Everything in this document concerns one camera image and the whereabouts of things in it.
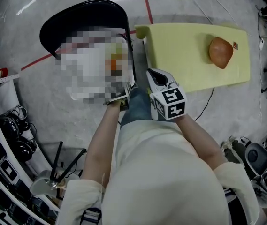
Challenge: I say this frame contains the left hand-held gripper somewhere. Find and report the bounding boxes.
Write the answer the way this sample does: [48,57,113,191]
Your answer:
[104,80,135,107]

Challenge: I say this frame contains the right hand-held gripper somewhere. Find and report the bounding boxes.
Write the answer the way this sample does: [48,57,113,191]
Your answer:
[146,68,187,121]

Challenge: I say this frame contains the brown wooden bowl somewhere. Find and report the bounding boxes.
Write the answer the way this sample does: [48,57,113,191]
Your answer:
[208,37,234,70]

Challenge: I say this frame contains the person's right forearm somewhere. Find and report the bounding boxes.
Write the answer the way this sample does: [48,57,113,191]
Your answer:
[175,115,228,171]

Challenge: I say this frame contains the person's left forearm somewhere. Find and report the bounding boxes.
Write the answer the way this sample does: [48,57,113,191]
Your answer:
[80,101,122,189]

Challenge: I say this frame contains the table with yellow-green cloth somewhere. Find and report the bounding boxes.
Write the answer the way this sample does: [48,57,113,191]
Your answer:
[134,22,251,95]

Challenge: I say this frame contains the person's blue jeans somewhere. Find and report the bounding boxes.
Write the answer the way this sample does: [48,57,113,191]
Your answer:
[120,88,159,128]

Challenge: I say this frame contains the person's white shirt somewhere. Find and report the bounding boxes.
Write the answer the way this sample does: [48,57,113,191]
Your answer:
[58,120,260,225]

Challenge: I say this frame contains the black folding chair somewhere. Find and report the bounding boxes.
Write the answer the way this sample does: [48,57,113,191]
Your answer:
[39,0,137,84]

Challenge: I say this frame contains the black headset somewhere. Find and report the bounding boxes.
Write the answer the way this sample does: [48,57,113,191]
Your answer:
[0,116,21,138]
[13,138,37,161]

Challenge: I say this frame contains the white storage shelf rack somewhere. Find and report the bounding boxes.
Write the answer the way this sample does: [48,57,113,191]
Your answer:
[0,74,61,225]

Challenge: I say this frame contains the pale green chair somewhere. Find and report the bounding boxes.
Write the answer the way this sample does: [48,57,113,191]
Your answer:
[30,169,82,196]

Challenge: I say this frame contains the grey moulded chair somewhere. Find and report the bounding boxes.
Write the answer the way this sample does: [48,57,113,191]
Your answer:
[244,143,267,180]

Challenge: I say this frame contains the black power cable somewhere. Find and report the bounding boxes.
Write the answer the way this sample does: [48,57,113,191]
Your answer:
[194,87,216,121]

